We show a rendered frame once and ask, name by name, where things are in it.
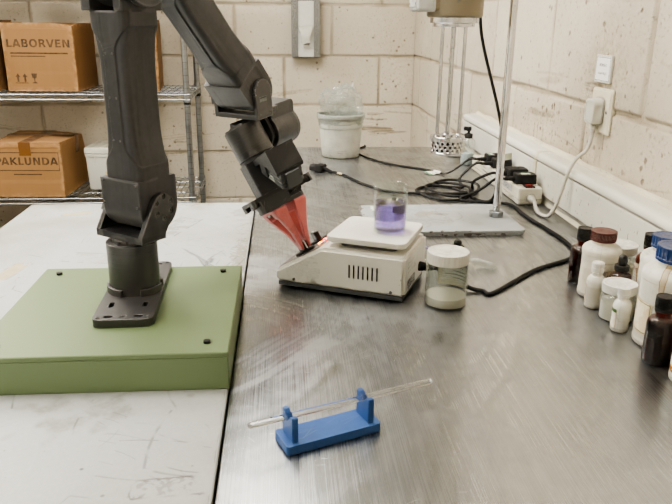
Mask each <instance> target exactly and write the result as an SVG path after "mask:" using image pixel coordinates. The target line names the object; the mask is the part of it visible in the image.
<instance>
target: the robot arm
mask: <svg viewBox="0 0 672 504"><path fill-rule="evenodd" d="M80 3H81V10H89V12H90V21H91V27H92V30H93V32H94V34H95V38H96V42H97V47H98V52H99V58H100V64H101V72H102V81H103V91H104V100H105V109H106V119H107V130H108V157H107V160H106V167H107V175H104V176H100V180H101V188H102V197H103V204H102V206H101V209H102V210H103V211H102V213H101V216H100V219H99V222H98V225H97V228H96V230H97V235H101V236H105V237H109V239H107V240H106V242H105V243H106V252H107V262H108V271H109V281H108V282H107V291H106V293H105V295H104V297H103V299H102V300H101V302H100V304H99V306H98V308H97V310H96V311H95V313H94V315H93V317H92V322H93V327H94V328H126V327H147V326H151V325H153V324H154V323H155V320H156V317H157V314H158V311H159V308H160V305H161V302H162V299H163V296H164V293H165V290H166V287H167V284H168V281H169V278H170V275H171V272H172V263H171V262H169V261H159V257H158V245H157V241H158V240H161V239H164V238H166V232H167V229H168V226H169V225H170V223H171V222H172V221H173V219H174V217H175V214H176V211H177V190H176V177H175V174H174V173H169V162H168V158H167V156H166V154H165V150H164V145H163V140H162V134H161V126H160V116H159V104H158V92H157V80H156V67H155V37H156V31H157V27H158V23H157V11H163V12H164V14H165V15H166V16H167V18H168V19H169V20H170V22H171V23H172V25H173V26H174V27H175V29H176V30H177V32H178V33H179V35H180V36H181V38H182V39H183V40H184V42H185V43H186V45H187V46H188V48H189V49H190V51H191V52H192V54H193V55H194V57H195V59H196V61H197V62H198V64H199V66H200V68H201V70H202V75H203V77H204V78H205V79H206V83H205V84H204V87H205V89H206V90H207V91H208V93H209V94H210V96H211V101H212V104H214V107H215V114H216V116H219V117H227V118H237V119H242V120H239V121H236V122H234V123H231V124H230V130H229V131H228V132H226V133H225V138H226V140H227V142H228V144H229V145H230V147H231V149H232V151H233V153H234V155H235V157H236V159H237V160H238V162H239V164H240V166H241V169H240V170H241V172H242V174H243V175H244V177H245V179H246V181H247V183H248V185H249V186H250V188H251V190H252V192H253V194H254V196H255V198H256V199H255V200H253V201H251V202H250V203H248V204H246V205H244V206H242V209H243V211H244V213H245V215H246V214H248V213H250V212H251V211H254V210H256V211H258V213H259V215H260V216H263V218H264V219H265V220H266V221H268V222H269V223H270V224H272V225H273V226H274V227H276V228H277V229H278V230H280V231H281V232H282V233H284V234H285V235H286V236H287V237H288V238H289V239H290V240H291V241H292V242H293V243H294V244H295V245H296V246H297V248H298V249H299V250H304V246H303V243H302V241H303V240H306V242H307V244H308V245H309V246H311V242H310V237H309V232H308V227H307V205H306V196H305V194H304V193H303V191H302V189H301V188H302V187H301V185H303V184H304V183H306V182H309V181H311V180H313V179H312V177H311V175H310V173H309V172H307V173H305V174H303V172H302V167H301V165H302V164H303V160H302V158H301V156H300V154H299V152H298V150H297V148H296V146H295V144H294V143H293V140H295V139H296V138H297V137H298V136H299V133H300V129H301V125H300V120H299V118H298V116H297V114H296V113H295V112H294V109H293V100H292V99H288V98H276V97H272V82H271V79H270V77H269V75H268V74H267V72H266V70H265V69H264V67H263V65H262V64H261V62H260V60H259V59H258V58H254V57H253V55H252V53H251V52H250V50H249V49H248V48H247V47H246V46H245V45H244V44H243V43H242V42H241V41H240V40H239V38H238V37H237V36H236V34H235V33H234V32H233V30H232V29H231V27H230V26H229V24H228V22H227V21H226V19H225V17H224V16H223V14H222V13H221V11H220V9H219V8H218V6H217V4H216V3H215V1H214V0H80ZM301 239H302V240H301Z"/></svg>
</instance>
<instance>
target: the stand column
mask: <svg viewBox="0 0 672 504"><path fill-rule="evenodd" d="M518 2H519V0H510V10H509V22H508V34H507V46H506V58H505V70H504V82H503V93H502V105H501V117H500V129H499V141H498V153H497V165H496V177H495V189H494V200H493V209H492V210H489V216H490V217H492V218H502V217H503V211H502V210H500V206H501V196H502V184H503V173H504V162H505V150H506V139H507V127H508V116H509V104H510V93H511V82H512V70H513V59H514V47H515V36H516V25H517V13H518Z"/></svg>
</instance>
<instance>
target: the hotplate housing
mask: <svg viewBox="0 0 672 504"><path fill-rule="evenodd" d="M425 242H426V237H424V236H423V234H421V233H419V234H418V235H417V237H416V238H415V239H414V240H413V241H412V242H411V244H410V245H409V246H408V247H407V248H406V249H404V250H395V249H386V248H378V247H369V246H361V245H353V244H344V243H336V242H330V241H327V242H326V243H325V244H323V245H322V246H321V247H320V248H318V249H316V250H314V251H312V252H310V253H308V254H306V255H304V256H301V257H299V258H297V259H295V260H293V261H291V262H289V263H286V264H284V265H282V266H280V267H279V270H277V277H278V279H279V284H282V285H289V286H296V287H303V288H310V289H317V290H324V291H331V292H338V293H345V294H352V295H359V296H366V297H373V298H380V299H387V300H393V301H400V302H402V301H403V300H404V298H405V297H406V296H407V294H408V293H409V291H410V290H411V289H412V287H413V286H414V284H415V283H416V281H417V280H418V279H419V277H420V276H421V274H422V271H426V263H425V262H424V261H425Z"/></svg>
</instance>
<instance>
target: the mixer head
mask: <svg viewBox="0 0 672 504"><path fill-rule="evenodd" d="M409 7H410V10H411V11H412V12H427V17H430V23H433V27H475V24H476V23H479V18H482V17H483V11H484V0H410V3H409Z"/></svg>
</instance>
